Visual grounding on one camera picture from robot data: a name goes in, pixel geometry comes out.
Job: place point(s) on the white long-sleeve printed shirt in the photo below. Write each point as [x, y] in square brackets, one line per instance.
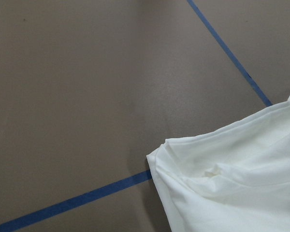
[235, 179]

